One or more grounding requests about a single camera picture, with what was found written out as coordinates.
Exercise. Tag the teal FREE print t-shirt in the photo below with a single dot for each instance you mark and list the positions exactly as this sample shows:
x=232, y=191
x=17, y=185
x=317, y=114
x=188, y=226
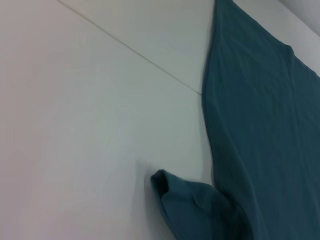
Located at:
x=262, y=125

